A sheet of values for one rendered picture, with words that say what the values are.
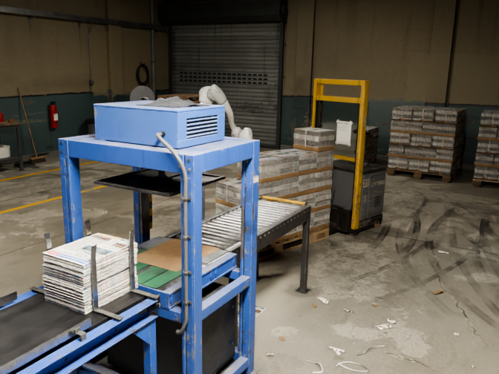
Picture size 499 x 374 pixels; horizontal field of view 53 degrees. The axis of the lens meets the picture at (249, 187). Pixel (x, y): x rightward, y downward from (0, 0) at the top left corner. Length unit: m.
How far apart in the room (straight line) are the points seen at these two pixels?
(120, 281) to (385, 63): 9.55
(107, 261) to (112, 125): 0.78
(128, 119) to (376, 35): 9.25
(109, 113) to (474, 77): 9.15
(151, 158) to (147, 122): 0.23
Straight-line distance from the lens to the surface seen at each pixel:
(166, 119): 2.66
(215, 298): 2.90
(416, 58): 11.41
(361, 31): 11.74
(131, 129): 2.83
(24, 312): 2.72
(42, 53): 11.48
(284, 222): 3.97
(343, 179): 6.35
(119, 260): 2.67
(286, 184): 5.36
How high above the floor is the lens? 1.97
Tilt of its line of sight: 13 degrees down
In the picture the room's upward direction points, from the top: 1 degrees clockwise
